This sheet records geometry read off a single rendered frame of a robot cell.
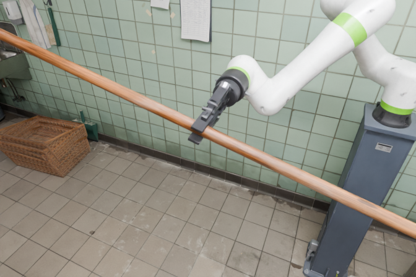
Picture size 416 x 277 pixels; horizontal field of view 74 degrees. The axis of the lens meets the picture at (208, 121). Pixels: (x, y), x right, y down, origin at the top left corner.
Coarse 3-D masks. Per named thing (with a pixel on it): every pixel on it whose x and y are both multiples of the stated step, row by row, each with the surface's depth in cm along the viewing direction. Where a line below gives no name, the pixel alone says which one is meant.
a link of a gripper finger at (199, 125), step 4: (200, 116) 67; (212, 116) 68; (196, 120) 66; (200, 120) 66; (208, 120) 67; (192, 124) 64; (196, 124) 64; (200, 124) 65; (204, 124) 65; (208, 124) 66; (192, 128) 64; (196, 128) 63; (200, 128) 64; (204, 128) 64; (200, 132) 64
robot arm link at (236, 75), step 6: (228, 72) 82; (234, 72) 82; (240, 72) 83; (222, 78) 82; (228, 78) 81; (234, 78) 80; (240, 78) 81; (246, 78) 84; (216, 84) 84; (240, 84) 80; (246, 84) 83; (240, 90) 82; (246, 90) 84; (240, 96) 83
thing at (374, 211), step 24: (24, 48) 75; (72, 72) 72; (120, 96) 70; (144, 96) 69; (168, 120) 68; (192, 120) 66; (240, 144) 64; (288, 168) 62; (336, 192) 60; (384, 216) 58
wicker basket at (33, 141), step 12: (24, 120) 268; (36, 120) 281; (48, 120) 281; (60, 120) 276; (0, 132) 246; (12, 132) 258; (24, 132) 270; (36, 132) 282; (48, 132) 282; (60, 132) 282; (72, 132) 257; (84, 132) 273; (24, 144) 239; (36, 144) 233; (48, 144) 232; (60, 144) 244; (72, 144) 259; (60, 156) 247
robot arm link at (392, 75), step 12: (396, 60) 113; (384, 72) 114; (396, 72) 109; (408, 72) 105; (384, 84) 115; (396, 84) 110; (408, 84) 106; (384, 96) 116; (396, 96) 111; (408, 96) 109; (384, 108) 117; (396, 108) 113; (408, 108) 111
